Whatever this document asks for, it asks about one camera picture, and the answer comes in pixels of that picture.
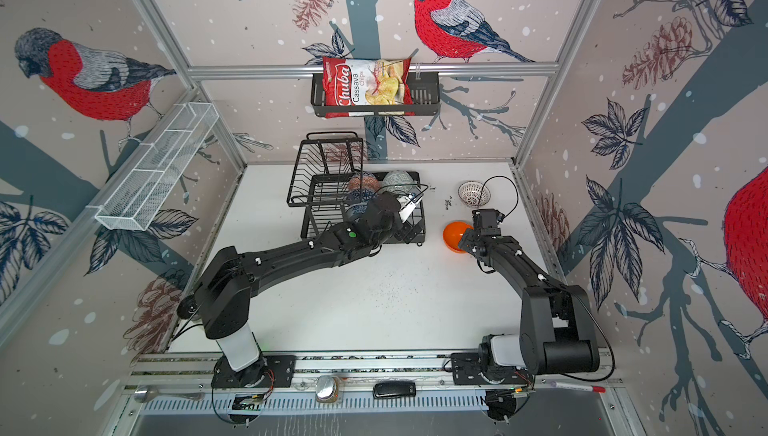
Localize black wall shelf basket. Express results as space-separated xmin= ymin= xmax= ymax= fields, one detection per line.
xmin=310 ymin=72 xmax=441 ymax=119

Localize red cassava chips bag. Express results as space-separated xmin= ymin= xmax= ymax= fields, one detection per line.
xmin=322 ymin=58 xmax=413 ymax=118

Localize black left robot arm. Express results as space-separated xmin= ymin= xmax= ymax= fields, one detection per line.
xmin=177 ymin=192 xmax=423 ymax=372

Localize white brown patterned bowl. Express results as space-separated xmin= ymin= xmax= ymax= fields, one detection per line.
xmin=457 ymin=181 xmax=491 ymax=208

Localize green grey patterned bowl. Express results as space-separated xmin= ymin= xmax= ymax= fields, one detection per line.
xmin=381 ymin=170 xmax=418 ymax=196

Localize orange plastic bowl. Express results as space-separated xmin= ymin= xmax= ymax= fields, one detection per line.
xmin=442 ymin=221 xmax=472 ymax=254

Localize metal ladle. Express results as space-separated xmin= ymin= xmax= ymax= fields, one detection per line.
xmin=133 ymin=386 xmax=203 ymax=404

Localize blue floral bowl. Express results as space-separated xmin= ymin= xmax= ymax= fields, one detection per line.
xmin=344 ymin=202 xmax=368 ymax=221

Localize orange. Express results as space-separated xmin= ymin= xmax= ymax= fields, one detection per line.
xmin=347 ymin=172 xmax=381 ymax=192

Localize black remote fob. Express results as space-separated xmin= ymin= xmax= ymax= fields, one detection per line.
xmin=372 ymin=380 xmax=417 ymax=400

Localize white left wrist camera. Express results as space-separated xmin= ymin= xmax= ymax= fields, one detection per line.
xmin=397 ymin=194 xmax=422 ymax=223

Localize red white pen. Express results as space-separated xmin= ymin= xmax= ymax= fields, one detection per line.
xmin=545 ymin=381 xmax=606 ymax=394

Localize white wire wall basket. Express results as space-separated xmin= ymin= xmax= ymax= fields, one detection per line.
xmin=95 ymin=102 xmax=219 ymax=231

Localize black wire dish rack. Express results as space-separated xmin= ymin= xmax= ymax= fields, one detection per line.
xmin=287 ymin=131 xmax=428 ymax=239

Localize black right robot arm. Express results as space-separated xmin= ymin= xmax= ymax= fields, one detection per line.
xmin=458 ymin=209 xmax=600 ymax=375

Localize silver bell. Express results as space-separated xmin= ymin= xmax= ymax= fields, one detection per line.
xmin=315 ymin=375 xmax=340 ymax=404

